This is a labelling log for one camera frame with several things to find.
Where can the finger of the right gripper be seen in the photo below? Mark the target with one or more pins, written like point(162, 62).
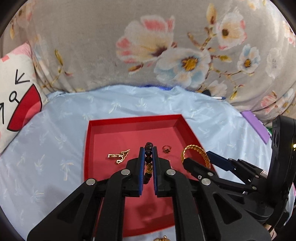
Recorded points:
point(237, 167)
point(196, 169)

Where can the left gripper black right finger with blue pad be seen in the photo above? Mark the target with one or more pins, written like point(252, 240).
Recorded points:
point(203, 211)

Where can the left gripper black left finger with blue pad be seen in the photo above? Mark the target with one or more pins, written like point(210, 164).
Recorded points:
point(95, 210)

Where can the gold braided bangle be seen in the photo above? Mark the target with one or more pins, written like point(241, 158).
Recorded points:
point(200, 151)

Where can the red jewelry tray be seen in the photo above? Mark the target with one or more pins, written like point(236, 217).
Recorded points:
point(111, 143)

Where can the person's right hand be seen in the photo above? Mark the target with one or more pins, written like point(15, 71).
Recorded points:
point(271, 231)

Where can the purple flat object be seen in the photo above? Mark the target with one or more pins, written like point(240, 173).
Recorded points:
point(257, 125)

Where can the light blue satin cloth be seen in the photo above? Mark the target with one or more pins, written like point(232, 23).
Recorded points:
point(44, 162)

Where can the grey floral blanket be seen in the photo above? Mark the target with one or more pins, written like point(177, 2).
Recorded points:
point(241, 50)

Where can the white pink cat pillow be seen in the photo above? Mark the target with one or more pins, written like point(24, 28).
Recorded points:
point(21, 96)

